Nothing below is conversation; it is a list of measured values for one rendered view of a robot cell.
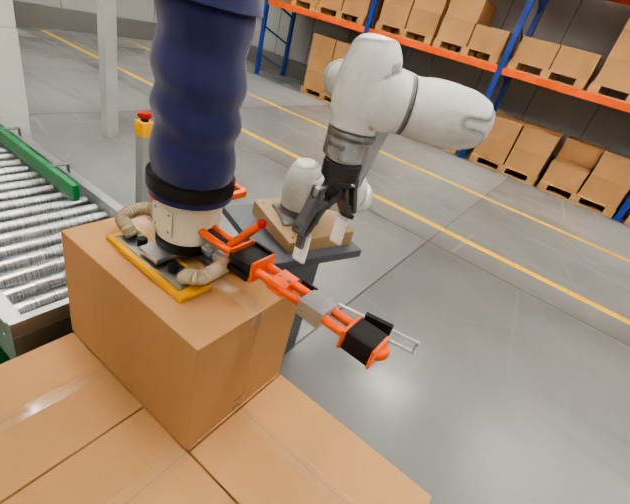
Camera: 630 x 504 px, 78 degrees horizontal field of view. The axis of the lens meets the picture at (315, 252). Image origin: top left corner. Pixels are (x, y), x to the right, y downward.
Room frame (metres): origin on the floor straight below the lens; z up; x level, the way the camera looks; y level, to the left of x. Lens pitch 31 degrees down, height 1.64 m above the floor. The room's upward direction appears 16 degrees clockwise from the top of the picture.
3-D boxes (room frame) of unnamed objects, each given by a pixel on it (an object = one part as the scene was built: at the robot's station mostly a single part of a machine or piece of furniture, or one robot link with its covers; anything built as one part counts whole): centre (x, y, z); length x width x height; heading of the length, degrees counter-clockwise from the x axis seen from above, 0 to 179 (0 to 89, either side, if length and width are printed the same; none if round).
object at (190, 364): (0.92, 0.36, 0.74); 0.60 x 0.40 x 0.40; 62
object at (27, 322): (1.10, 0.69, 0.58); 0.70 x 0.03 x 0.06; 152
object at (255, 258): (0.82, 0.15, 1.07); 0.10 x 0.08 x 0.06; 151
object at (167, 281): (0.85, 0.42, 0.97); 0.34 x 0.10 x 0.05; 61
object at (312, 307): (0.71, -0.04, 1.07); 0.07 x 0.07 x 0.04; 61
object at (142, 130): (1.81, 0.97, 0.50); 0.07 x 0.07 x 1.00; 62
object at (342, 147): (0.74, 0.00, 1.45); 0.09 x 0.09 x 0.06
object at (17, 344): (1.10, 0.69, 0.47); 0.70 x 0.03 x 0.15; 152
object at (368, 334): (0.64, -0.15, 1.07); 0.08 x 0.07 x 0.05; 61
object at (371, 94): (0.74, -0.02, 1.55); 0.13 x 0.11 x 0.16; 98
